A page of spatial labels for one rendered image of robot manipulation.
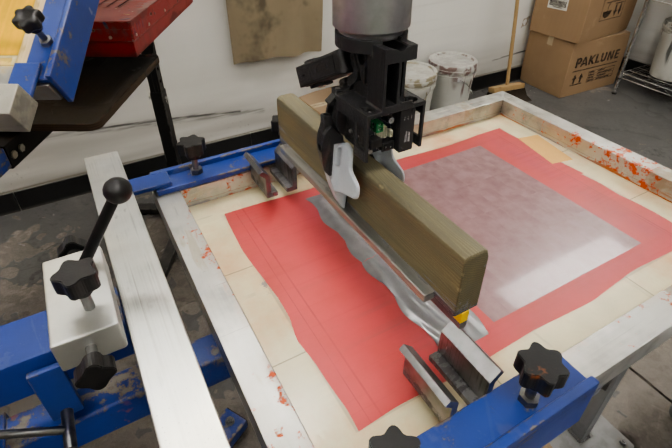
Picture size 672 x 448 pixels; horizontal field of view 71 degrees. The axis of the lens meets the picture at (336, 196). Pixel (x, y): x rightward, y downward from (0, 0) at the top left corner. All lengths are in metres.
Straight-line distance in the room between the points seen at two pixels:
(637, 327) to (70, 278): 0.59
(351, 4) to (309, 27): 2.30
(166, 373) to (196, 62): 2.23
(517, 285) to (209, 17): 2.16
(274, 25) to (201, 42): 0.39
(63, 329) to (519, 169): 0.76
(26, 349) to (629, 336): 0.63
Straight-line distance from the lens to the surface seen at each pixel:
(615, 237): 0.84
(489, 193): 0.86
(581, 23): 3.70
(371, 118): 0.46
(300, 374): 0.57
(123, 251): 0.62
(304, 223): 0.75
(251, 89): 2.76
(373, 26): 0.45
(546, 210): 0.85
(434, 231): 0.45
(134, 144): 2.71
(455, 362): 0.54
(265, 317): 0.62
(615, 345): 0.62
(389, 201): 0.50
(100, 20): 1.35
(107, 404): 0.65
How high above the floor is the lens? 1.42
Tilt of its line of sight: 35 degrees down
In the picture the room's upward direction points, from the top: straight up
